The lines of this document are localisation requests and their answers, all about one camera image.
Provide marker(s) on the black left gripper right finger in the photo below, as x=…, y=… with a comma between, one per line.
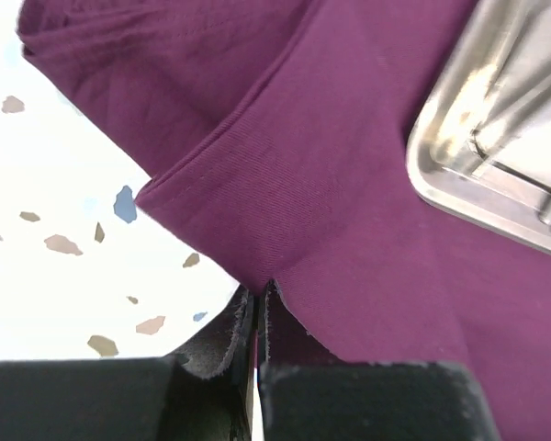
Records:
x=307, y=393

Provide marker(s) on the purple cloth wrap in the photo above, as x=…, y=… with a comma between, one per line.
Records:
x=273, y=134

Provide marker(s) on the stainless steel instrument tray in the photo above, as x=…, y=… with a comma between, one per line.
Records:
x=481, y=146

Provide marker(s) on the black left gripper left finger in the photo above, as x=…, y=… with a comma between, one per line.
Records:
x=203, y=390

